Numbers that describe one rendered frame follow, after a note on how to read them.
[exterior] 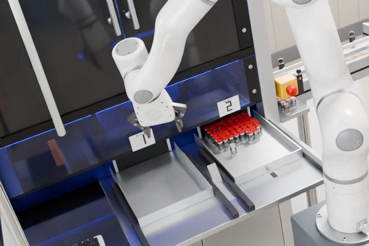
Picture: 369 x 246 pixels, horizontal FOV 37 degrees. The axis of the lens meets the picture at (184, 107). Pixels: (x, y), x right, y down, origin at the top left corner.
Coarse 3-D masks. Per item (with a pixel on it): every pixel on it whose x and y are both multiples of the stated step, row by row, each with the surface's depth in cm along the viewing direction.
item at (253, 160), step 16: (256, 112) 214; (272, 128) 204; (208, 144) 207; (256, 144) 200; (272, 144) 198; (288, 144) 196; (224, 160) 196; (240, 160) 194; (256, 160) 192; (272, 160) 185; (288, 160) 187; (240, 176) 181; (256, 176) 184
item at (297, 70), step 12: (348, 48) 241; (360, 48) 231; (348, 60) 232; (360, 60) 230; (276, 72) 228; (300, 72) 224; (360, 72) 233; (300, 84) 222; (276, 96) 221; (300, 96) 226
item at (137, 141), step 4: (152, 132) 193; (132, 136) 190; (136, 136) 191; (140, 136) 191; (144, 136) 192; (152, 136) 193; (132, 140) 191; (136, 140) 191; (140, 140) 192; (148, 140) 193; (152, 140) 194; (132, 144) 192; (136, 144) 192; (140, 144) 193; (144, 144) 193; (148, 144) 194; (132, 148) 192; (136, 148) 193; (140, 148) 193
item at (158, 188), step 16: (176, 144) 205; (160, 160) 204; (176, 160) 202; (128, 176) 199; (144, 176) 197; (160, 176) 195; (176, 176) 193; (192, 176) 192; (128, 192) 191; (144, 192) 189; (160, 192) 187; (176, 192) 186; (192, 192) 184; (208, 192) 179; (144, 208) 182; (160, 208) 180; (176, 208) 176; (144, 224) 174
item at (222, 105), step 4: (236, 96) 200; (224, 100) 199; (228, 100) 200; (232, 100) 200; (236, 100) 201; (220, 104) 199; (224, 104) 200; (228, 104) 200; (232, 104) 201; (236, 104) 202; (220, 108) 200; (224, 108) 200; (228, 108) 201; (232, 108) 202; (236, 108) 202; (240, 108) 203; (220, 112) 200; (224, 112) 201; (228, 112) 202; (232, 112) 202; (220, 116) 201
